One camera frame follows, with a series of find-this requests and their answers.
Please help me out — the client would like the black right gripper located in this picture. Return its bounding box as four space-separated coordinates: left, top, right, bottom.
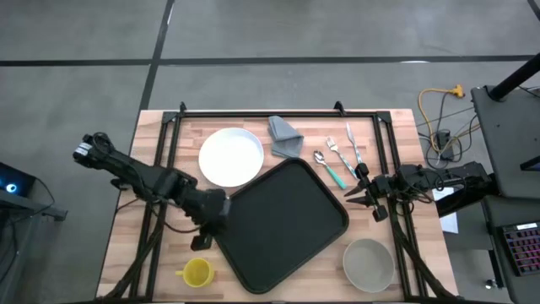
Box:
343 163 400 224

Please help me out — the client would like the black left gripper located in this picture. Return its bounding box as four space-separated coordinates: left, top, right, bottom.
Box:
185 187 232 251

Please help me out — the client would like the spoon with teal handle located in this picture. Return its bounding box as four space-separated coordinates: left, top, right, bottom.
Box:
312 149 348 191

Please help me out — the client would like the white round plate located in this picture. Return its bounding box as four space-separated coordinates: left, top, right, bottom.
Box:
197 127 265 188

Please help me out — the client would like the yellow mug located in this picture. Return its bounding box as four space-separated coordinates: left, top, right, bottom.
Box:
175 258 216 289

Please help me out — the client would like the light grey bowl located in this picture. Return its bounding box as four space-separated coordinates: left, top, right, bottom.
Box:
342 237 396 294

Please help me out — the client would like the black plastic serving tray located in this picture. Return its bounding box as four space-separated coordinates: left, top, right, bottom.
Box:
213 157 350 296

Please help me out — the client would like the grey cloth napkin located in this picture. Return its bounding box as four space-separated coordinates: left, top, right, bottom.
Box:
267 115 305 160

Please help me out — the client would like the white paper sheet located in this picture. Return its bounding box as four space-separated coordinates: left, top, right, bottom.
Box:
432 187 460 235

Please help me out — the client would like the black power adapter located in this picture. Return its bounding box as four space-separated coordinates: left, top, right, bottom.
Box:
436 130 455 161

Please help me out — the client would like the dark grey side desk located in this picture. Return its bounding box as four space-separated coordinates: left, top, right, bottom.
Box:
470 84 540 199
480 196 540 304

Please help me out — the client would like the grey metal stand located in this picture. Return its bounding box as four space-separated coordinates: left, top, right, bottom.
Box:
0 189 68 223

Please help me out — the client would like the keyboard with coloured backlight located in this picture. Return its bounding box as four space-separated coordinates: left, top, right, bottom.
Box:
501 222 540 278

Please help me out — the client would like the black pole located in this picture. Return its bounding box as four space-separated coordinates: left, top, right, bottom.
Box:
488 52 540 101

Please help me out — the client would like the black computer with blue light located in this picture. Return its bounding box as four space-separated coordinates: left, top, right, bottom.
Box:
0 162 37 198

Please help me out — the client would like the fork with patterned handle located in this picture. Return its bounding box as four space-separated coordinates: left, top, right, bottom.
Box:
325 136 359 181

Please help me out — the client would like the knife with patterned handle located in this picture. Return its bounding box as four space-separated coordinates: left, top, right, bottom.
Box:
345 122 364 166

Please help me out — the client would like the yellow extension cable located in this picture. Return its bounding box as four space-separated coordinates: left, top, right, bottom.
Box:
417 84 465 155

